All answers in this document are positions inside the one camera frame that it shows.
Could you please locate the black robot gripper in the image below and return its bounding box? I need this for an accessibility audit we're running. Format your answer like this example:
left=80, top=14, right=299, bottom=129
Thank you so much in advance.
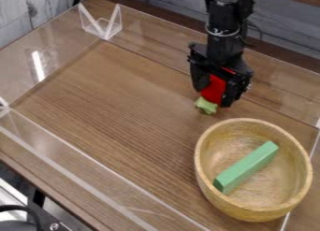
left=188, top=42, right=255, bottom=108

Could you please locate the red plush strawberry toy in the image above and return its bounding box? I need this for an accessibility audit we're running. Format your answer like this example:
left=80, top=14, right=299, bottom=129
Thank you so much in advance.
left=196, top=75, right=227, bottom=115

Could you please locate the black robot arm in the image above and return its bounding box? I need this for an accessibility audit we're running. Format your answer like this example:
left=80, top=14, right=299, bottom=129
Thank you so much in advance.
left=188, top=0, right=255, bottom=108

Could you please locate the wooden oval bowl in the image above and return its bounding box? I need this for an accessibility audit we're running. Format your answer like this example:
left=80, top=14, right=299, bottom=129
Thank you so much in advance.
left=195, top=118, right=313, bottom=223

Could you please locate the green rectangular block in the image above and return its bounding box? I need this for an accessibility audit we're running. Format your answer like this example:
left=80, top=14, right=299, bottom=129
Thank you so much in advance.
left=213, top=141, right=279, bottom=195

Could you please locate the clear acrylic table barrier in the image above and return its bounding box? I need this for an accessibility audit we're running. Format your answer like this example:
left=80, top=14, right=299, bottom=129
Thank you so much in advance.
left=0, top=97, right=209, bottom=231

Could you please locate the clear acrylic corner bracket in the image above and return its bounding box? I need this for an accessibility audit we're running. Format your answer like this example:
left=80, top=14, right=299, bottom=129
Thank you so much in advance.
left=78, top=4, right=122, bottom=40

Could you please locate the black metal table frame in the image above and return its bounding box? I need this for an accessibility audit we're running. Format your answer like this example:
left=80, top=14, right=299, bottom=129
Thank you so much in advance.
left=0, top=159, right=85, bottom=231

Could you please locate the black cable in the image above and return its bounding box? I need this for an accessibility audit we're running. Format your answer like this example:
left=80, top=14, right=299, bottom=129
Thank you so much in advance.
left=0, top=204, right=42, bottom=231

